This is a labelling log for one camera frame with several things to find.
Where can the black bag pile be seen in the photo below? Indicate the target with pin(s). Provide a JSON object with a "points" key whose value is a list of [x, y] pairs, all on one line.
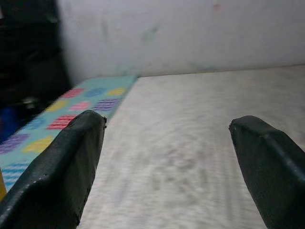
{"points": [[31, 52]]}

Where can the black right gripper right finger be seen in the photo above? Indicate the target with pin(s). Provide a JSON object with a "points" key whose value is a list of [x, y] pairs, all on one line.
{"points": [[274, 179]]}

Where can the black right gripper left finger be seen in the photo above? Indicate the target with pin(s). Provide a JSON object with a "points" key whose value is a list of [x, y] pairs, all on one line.
{"points": [[57, 181]]}

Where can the teal blanket with coloured shapes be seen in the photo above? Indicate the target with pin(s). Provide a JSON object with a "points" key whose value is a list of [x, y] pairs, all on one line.
{"points": [[47, 112]]}

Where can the blue bag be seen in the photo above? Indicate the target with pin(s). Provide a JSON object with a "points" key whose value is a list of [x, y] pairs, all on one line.
{"points": [[8, 121]]}

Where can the grey quilted mattress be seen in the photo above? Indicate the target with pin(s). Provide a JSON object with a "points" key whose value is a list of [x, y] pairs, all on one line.
{"points": [[178, 143]]}

